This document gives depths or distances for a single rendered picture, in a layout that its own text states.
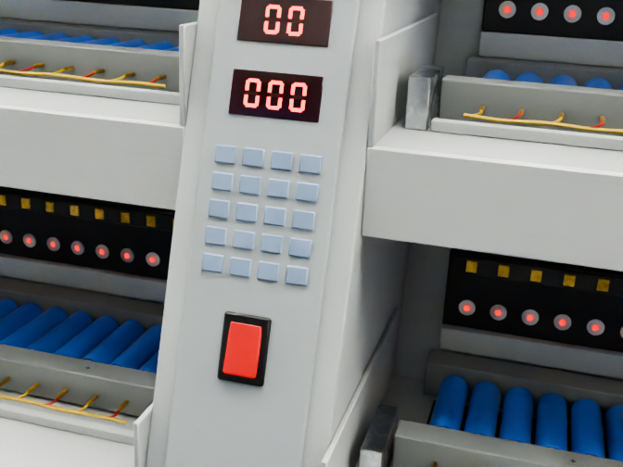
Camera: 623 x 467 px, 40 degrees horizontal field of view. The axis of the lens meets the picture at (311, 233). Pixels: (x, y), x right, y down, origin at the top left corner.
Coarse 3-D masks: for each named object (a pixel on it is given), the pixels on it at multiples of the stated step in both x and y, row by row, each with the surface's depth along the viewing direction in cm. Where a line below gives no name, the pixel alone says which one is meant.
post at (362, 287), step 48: (384, 0) 40; (432, 0) 55; (192, 96) 43; (192, 144) 43; (192, 192) 43; (336, 240) 41; (384, 240) 49; (336, 288) 41; (384, 288) 51; (336, 336) 41; (336, 384) 41
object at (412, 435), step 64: (448, 320) 57; (512, 320) 56; (576, 320) 55; (384, 384) 55; (448, 384) 54; (512, 384) 54; (576, 384) 54; (384, 448) 45; (448, 448) 46; (512, 448) 46; (576, 448) 48
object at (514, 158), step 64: (512, 0) 55; (576, 0) 54; (384, 64) 40; (512, 64) 54; (384, 128) 42; (448, 128) 44; (512, 128) 43; (576, 128) 43; (384, 192) 41; (448, 192) 40; (512, 192) 39; (576, 192) 38; (512, 256) 40; (576, 256) 39
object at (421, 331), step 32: (448, 0) 59; (480, 0) 58; (448, 32) 59; (448, 64) 59; (576, 64) 57; (416, 256) 60; (448, 256) 59; (416, 288) 60; (416, 320) 60; (416, 352) 60
